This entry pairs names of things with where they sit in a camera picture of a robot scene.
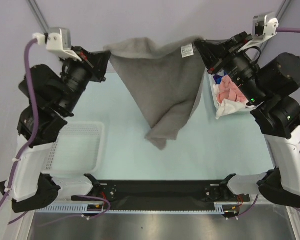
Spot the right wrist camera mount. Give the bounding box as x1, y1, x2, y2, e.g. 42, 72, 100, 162
239, 12, 279, 52

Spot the pink towel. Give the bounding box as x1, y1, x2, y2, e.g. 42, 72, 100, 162
216, 75, 247, 104

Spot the left aluminium frame post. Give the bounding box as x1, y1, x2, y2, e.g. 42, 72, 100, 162
26, 0, 50, 33

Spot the blue towel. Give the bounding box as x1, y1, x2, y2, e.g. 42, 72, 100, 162
213, 74, 225, 85

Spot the white towel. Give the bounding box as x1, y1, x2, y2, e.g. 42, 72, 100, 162
211, 84, 253, 120

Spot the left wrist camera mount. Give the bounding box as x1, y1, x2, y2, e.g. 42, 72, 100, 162
32, 27, 82, 62

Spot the grey terry towel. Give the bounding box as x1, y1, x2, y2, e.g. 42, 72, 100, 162
103, 35, 206, 150

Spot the aluminium frame post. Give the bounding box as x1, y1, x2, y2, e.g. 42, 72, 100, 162
275, 0, 294, 23
26, 0, 50, 33

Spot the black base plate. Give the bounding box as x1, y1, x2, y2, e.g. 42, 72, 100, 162
71, 179, 252, 212

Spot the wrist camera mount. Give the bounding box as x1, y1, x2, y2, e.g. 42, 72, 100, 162
32, 27, 82, 62
239, 12, 279, 52

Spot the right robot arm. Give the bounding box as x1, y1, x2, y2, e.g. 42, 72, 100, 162
194, 32, 300, 209

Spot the right aluminium frame post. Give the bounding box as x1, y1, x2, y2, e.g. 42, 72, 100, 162
275, 0, 294, 23

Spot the empty white perforated basket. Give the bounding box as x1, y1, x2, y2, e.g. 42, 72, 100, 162
42, 121, 106, 176

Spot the grey slotted cable duct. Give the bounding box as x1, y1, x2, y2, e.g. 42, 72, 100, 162
36, 202, 111, 213

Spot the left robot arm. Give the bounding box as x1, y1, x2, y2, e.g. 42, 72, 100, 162
0, 46, 111, 213

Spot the white basket with towels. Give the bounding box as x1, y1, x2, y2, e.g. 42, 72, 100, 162
208, 75, 256, 120

